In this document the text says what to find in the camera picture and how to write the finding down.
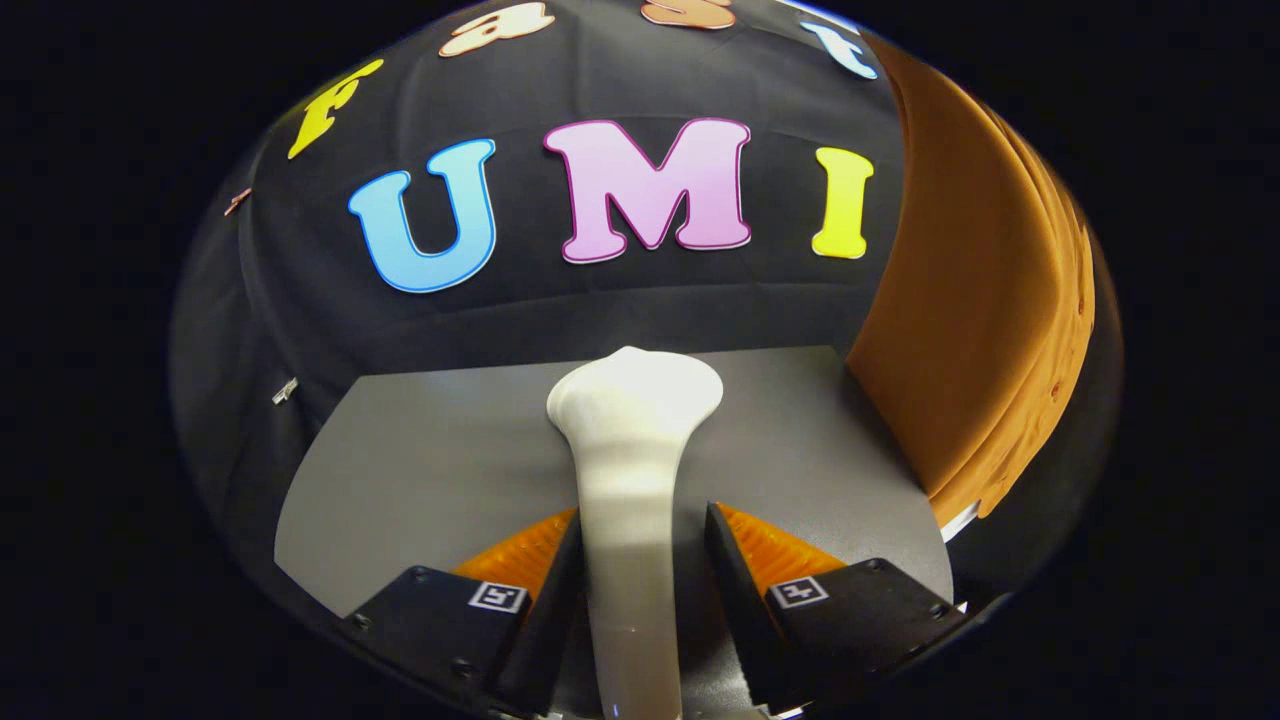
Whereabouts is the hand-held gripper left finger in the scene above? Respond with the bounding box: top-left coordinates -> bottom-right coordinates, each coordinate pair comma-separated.
340,508 -> 586,719

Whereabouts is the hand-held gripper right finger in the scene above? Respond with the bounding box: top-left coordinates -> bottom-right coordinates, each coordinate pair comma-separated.
703,500 -> 969,716

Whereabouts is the white garment steamer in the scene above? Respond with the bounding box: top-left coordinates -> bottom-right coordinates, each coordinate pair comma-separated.
546,346 -> 725,720

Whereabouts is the orange button shirt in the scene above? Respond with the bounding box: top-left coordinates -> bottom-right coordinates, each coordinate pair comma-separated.
845,35 -> 1097,521

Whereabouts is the black backdrop cloth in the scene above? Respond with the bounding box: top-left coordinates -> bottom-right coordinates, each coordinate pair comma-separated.
170,0 -> 1126,641

